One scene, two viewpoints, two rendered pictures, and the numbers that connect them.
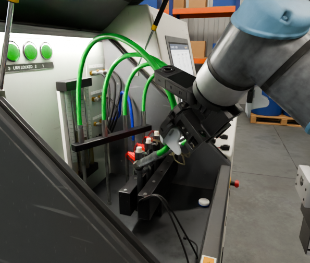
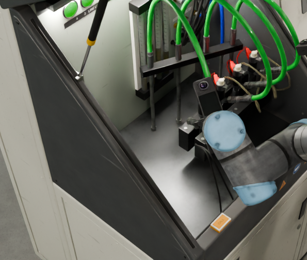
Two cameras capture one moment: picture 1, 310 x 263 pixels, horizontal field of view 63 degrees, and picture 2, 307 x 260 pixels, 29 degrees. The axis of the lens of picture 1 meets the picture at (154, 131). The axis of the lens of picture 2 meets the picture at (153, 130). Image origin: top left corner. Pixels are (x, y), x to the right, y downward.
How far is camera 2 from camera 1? 105 cm
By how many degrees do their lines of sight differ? 36
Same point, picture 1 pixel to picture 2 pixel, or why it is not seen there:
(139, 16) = not seen: outside the picture
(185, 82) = (208, 108)
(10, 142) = (86, 116)
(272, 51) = (216, 151)
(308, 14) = (231, 145)
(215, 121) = not seen: hidden behind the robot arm
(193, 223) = not seen: hidden behind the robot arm
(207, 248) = (231, 208)
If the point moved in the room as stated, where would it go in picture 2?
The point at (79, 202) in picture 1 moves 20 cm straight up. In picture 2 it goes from (126, 165) to (119, 107)
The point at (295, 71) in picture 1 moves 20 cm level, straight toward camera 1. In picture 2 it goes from (225, 165) to (143, 220)
